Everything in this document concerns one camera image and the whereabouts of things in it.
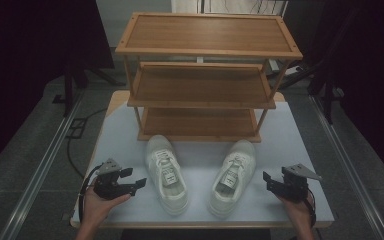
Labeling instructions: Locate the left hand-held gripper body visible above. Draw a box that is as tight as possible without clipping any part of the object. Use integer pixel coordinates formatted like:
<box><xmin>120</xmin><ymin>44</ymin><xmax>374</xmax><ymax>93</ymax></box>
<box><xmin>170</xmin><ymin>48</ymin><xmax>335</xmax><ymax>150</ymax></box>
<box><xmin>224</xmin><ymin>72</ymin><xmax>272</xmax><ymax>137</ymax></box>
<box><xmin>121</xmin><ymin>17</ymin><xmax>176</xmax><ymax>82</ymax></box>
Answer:
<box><xmin>93</xmin><ymin>158</ymin><xmax>138</xmax><ymax>201</ymax></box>

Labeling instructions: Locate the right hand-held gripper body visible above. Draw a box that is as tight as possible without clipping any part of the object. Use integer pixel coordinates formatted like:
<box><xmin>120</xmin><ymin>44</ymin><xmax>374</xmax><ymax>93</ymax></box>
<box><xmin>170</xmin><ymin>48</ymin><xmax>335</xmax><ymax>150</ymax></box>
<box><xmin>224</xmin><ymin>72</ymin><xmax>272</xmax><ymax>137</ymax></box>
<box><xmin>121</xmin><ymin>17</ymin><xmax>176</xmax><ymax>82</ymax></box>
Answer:
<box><xmin>272</xmin><ymin>163</ymin><xmax>323</xmax><ymax>204</ymax></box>

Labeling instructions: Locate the white sneaker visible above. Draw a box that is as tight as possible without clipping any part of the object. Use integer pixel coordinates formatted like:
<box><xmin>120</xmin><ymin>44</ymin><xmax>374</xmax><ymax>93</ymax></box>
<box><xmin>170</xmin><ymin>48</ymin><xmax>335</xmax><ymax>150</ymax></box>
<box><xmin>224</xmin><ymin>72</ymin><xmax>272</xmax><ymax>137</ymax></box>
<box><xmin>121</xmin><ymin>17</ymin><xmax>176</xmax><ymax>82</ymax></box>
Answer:
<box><xmin>144</xmin><ymin>134</ymin><xmax>190</xmax><ymax>216</ymax></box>
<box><xmin>207</xmin><ymin>139</ymin><xmax>257</xmax><ymax>220</ymax></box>

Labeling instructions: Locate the wooden three-tier shoe rack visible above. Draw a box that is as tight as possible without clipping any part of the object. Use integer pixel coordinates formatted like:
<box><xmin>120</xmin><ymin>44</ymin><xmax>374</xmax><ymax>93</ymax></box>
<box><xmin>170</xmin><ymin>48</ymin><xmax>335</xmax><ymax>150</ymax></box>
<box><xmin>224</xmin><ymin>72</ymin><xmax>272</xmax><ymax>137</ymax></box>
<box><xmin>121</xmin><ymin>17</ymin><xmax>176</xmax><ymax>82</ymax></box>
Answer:
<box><xmin>114</xmin><ymin>12</ymin><xmax>304</xmax><ymax>144</ymax></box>

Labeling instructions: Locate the person's right hand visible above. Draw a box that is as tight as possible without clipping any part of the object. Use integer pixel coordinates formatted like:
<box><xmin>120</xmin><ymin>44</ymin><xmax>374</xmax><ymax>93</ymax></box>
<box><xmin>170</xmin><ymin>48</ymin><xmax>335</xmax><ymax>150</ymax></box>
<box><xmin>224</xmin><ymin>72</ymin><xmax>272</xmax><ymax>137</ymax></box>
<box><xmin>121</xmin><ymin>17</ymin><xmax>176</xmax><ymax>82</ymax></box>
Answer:
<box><xmin>277</xmin><ymin>192</ymin><xmax>315</xmax><ymax>230</ymax></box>

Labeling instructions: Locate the person's left hand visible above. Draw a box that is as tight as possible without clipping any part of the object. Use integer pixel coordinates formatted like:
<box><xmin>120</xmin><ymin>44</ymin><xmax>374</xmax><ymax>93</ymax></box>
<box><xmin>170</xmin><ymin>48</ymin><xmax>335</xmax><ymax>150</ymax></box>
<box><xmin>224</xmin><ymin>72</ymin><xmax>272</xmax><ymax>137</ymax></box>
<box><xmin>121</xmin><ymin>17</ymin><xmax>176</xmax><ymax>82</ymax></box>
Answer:
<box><xmin>80</xmin><ymin>193</ymin><xmax>132</xmax><ymax>232</ymax></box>

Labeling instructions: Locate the white table mat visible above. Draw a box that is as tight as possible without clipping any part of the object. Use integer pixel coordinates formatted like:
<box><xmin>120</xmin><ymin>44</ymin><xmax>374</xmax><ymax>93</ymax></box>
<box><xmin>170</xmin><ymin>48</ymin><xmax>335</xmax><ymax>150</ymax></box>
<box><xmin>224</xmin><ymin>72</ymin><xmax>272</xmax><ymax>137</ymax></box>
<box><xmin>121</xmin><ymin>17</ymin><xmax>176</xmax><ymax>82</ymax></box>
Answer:
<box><xmin>71</xmin><ymin>101</ymin><xmax>335</xmax><ymax>224</ymax></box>

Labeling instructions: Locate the black floor stand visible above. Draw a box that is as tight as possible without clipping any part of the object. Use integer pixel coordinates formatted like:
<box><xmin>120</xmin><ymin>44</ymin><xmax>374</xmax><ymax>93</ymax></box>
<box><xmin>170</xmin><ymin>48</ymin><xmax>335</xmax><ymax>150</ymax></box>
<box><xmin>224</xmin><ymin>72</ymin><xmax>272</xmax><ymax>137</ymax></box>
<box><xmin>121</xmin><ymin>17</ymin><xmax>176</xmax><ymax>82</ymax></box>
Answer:
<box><xmin>277</xmin><ymin>53</ymin><xmax>348</xmax><ymax>125</ymax></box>
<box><xmin>52</xmin><ymin>58</ymin><xmax>127</xmax><ymax>118</ymax></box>

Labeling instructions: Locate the white power strip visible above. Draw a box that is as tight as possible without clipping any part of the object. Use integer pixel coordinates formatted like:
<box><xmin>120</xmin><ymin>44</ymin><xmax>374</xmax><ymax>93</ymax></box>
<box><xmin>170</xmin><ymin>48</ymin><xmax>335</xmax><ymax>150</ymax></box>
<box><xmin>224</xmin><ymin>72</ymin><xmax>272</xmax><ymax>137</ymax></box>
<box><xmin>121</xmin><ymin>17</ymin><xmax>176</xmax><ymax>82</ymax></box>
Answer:
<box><xmin>268</xmin><ymin>59</ymin><xmax>305</xmax><ymax>77</ymax></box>

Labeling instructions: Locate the dark curtain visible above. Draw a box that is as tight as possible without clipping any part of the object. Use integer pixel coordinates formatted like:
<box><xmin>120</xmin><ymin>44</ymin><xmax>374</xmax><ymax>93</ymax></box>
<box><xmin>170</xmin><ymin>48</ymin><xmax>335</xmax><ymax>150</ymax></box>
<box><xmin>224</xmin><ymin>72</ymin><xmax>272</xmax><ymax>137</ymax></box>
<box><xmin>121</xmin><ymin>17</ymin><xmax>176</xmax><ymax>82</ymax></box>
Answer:
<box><xmin>0</xmin><ymin>0</ymin><xmax>115</xmax><ymax>181</ymax></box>
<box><xmin>282</xmin><ymin>0</ymin><xmax>384</xmax><ymax>189</ymax></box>

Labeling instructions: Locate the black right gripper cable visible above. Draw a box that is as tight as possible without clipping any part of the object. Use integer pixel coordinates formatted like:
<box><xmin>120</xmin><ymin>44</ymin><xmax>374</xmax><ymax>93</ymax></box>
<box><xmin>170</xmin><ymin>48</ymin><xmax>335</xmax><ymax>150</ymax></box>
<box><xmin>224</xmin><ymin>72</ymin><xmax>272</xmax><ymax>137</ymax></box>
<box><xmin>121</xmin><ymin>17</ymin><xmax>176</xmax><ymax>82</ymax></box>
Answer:
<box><xmin>304</xmin><ymin>187</ymin><xmax>318</xmax><ymax>228</ymax></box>

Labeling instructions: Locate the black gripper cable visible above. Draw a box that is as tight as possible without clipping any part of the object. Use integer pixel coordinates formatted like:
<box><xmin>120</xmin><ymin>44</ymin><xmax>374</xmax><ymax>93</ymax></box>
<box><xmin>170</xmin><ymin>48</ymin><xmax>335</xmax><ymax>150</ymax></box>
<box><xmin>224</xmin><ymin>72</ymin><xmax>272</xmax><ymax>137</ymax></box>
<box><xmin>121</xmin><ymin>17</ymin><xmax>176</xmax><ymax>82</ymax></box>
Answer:
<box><xmin>78</xmin><ymin>164</ymin><xmax>104</xmax><ymax>222</ymax></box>
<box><xmin>304</xmin><ymin>187</ymin><xmax>318</xmax><ymax>228</ymax></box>

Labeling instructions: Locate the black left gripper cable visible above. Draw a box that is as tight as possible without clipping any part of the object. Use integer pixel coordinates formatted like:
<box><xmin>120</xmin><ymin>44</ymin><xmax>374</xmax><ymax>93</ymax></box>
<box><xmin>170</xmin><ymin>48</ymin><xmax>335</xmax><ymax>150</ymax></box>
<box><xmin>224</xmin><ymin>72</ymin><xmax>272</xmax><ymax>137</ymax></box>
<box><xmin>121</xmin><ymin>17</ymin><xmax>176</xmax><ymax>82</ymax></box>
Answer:
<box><xmin>78</xmin><ymin>164</ymin><xmax>104</xmax><ymax>222</ymax></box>

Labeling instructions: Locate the black floor cable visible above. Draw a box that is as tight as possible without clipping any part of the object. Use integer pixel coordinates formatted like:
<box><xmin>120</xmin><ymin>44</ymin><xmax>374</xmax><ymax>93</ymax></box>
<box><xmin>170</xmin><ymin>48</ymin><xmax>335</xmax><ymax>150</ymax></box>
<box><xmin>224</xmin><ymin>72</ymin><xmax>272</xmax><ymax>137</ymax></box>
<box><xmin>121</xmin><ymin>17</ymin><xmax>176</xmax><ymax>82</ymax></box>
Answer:
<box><xmin>66</xmin><ymin>107</ymin><xmax>109</xmax><ymax>180</ymax></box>

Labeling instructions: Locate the metal floor rail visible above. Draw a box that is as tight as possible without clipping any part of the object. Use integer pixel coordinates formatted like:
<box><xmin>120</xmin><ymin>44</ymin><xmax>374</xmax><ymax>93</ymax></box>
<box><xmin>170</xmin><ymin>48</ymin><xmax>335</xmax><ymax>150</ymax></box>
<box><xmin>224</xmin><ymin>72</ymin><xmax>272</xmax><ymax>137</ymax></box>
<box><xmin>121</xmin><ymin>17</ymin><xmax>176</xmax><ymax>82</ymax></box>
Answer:
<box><xmin>0</xmin><ymin>95</ymin><xmax>85</xmax><ymax>240</ymax></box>
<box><xmin>309</xmin><ymin>94</ymin><xmax>384</xmax><ymax>240</ymax></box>

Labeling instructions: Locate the black floor socket frame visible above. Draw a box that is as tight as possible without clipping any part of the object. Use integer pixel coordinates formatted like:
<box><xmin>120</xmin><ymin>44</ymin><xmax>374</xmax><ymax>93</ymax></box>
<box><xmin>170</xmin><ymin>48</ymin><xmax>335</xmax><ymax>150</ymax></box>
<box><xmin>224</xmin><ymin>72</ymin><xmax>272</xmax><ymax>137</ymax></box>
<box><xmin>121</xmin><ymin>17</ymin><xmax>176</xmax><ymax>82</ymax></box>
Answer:
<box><xmin>65</xmin><ymin>117</ymin><xmax>89</xmax><ymax>140</ymax></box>

